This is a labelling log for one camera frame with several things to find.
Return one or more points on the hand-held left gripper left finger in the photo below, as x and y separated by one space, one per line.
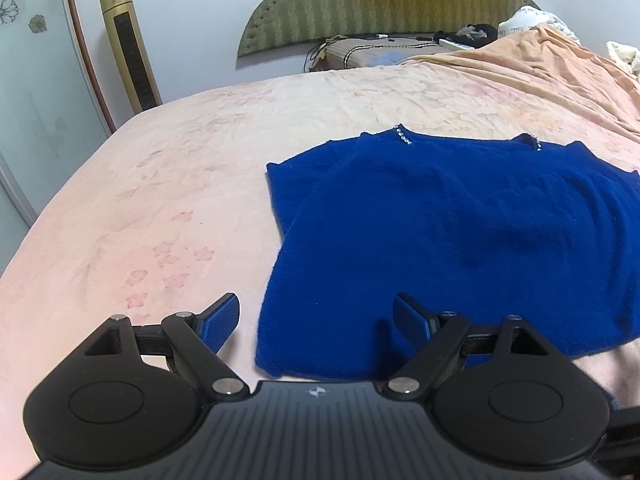
220 321

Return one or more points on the blue beaded sweater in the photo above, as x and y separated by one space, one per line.
450 240

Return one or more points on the white printed quilt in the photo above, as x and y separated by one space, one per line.
525 20

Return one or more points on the frosted glass wardrobe door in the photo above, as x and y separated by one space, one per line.
35 110

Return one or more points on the green padded headboard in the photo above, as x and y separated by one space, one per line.
380 0

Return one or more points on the pink floral bed blanket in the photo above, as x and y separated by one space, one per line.
175 185

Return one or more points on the gold tower fan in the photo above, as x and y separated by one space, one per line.
131 45

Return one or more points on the orange bed sheet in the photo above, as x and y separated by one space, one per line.
550 75

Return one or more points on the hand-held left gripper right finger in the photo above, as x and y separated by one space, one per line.
413 318

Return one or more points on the brown pillow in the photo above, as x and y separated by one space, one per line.
360 55

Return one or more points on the black clothes pile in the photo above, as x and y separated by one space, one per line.
467 34

